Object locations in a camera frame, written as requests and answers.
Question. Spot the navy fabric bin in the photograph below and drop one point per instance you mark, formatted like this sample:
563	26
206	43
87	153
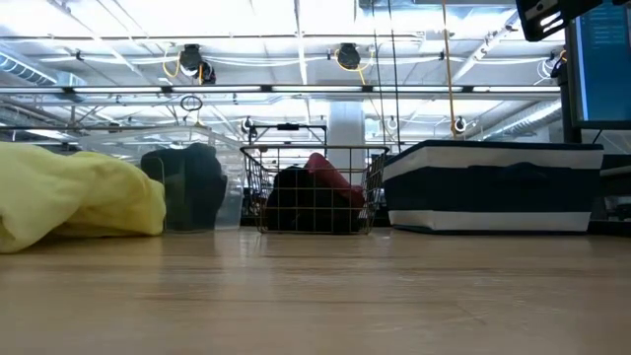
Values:
493	190

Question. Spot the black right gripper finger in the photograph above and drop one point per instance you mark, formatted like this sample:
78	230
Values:
530	15

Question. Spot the yellow cloth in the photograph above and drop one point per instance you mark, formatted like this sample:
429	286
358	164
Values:
74	197

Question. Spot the maroon cloth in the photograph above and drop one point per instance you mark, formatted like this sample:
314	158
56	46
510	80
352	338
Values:
335	177

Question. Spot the clear plastic bin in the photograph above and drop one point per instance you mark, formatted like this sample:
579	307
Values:
231	197

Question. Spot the white building pillar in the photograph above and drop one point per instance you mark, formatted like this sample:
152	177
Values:
346	133

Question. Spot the black fleece cloth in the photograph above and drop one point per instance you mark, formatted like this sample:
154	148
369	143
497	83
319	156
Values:
301	202

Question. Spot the black computer monitor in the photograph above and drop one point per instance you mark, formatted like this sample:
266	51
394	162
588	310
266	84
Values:
606	69

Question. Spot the ceiling light strip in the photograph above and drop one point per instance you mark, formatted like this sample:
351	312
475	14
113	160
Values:
315	89

